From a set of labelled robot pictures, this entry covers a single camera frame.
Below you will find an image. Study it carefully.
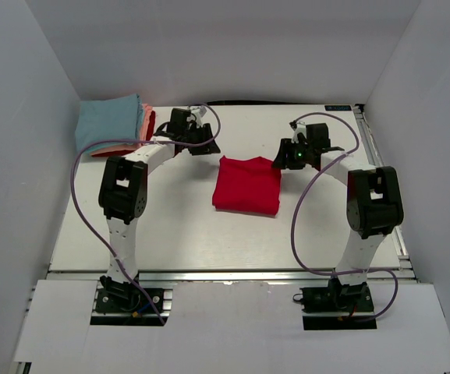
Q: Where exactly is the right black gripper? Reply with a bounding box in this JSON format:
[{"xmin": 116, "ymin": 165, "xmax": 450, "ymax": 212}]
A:
[{"xmin": 271, "ymin": 139, "xmax": 313, "ymax": 171}]

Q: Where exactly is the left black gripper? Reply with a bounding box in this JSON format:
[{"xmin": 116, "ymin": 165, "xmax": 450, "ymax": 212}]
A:
[{"xmin": 182, "ymin": 123, "xmax": 221, "ymax": 156}]

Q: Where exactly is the bright red t shirt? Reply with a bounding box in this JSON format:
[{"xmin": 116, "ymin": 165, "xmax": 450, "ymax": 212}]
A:
[{"xmin": 212, "ymin": 157, "xmax": 282, "ymax": 217}]

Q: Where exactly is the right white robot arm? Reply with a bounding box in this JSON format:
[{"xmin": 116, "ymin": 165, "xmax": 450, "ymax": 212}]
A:
[{"xmin": 272, "ymin": 123, "xmax": 404, "ymax": 311}]

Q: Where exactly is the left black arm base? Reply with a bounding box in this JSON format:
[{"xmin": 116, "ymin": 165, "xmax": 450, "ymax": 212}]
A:
[{"xmin": 90, "ymin": 276, "xmax": 172, "ymax": 326}]

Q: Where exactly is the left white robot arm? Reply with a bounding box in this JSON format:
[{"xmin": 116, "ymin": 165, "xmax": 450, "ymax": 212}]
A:
[{"xmin": 98, "ymin": 105, "xmax": 221, "ymax": 311}]

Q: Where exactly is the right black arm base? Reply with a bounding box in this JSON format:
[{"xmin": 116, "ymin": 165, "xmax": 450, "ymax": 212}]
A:
[{"xmin": 292, "ymin": 277, "xmax": 377, "ymax": 331}]

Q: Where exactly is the folded dark red t shirt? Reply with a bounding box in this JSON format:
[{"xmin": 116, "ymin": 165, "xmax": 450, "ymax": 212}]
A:
[{"xmin": 89, "ymin": 109, "xmax": 156, "ymax": 157}]

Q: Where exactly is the folded pink t shirt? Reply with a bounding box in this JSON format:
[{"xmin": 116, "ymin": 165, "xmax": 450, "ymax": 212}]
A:
[{"xmin": 89, "ymin": 104, "xmax": 153, "ymax": 157}]

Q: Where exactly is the blue label sticker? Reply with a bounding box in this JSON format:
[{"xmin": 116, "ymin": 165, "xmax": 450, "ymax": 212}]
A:
[{"xmin": 324, "ymin": 104, "xmax": 353, "ymax": 111}]

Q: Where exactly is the folded light blue t shirt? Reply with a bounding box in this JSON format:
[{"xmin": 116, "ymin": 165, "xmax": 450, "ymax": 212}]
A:
[{"xmin": 75, "ymin": 93, "xmax": 143, "ymax": 152}]

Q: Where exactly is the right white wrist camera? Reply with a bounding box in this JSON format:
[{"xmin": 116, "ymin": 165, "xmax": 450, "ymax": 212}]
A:
[{"xmin": 289, "ymin": 121, "xmax": 307, "ymax": 144}]

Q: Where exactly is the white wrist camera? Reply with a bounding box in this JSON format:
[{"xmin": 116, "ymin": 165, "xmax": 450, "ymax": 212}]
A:
[
  {"xmin": 289, "ymin": 121, "xmax": 307, "ymax": 144},
  {"xmin": 187, "ymin": 105, "xmax": 207, "ymax": 128}
]

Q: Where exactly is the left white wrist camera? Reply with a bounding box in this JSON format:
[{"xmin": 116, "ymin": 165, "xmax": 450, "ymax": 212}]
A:
[{"xmin": 187, "ymin": 105, "xmax": 207, "ymax": 128}]

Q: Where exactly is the aluminium table frame rail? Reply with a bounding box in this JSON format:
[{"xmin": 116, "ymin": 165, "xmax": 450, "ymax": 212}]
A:
[{"xmin": 46, "ymin": 268, "xmax": 416, "ymax": 283}]

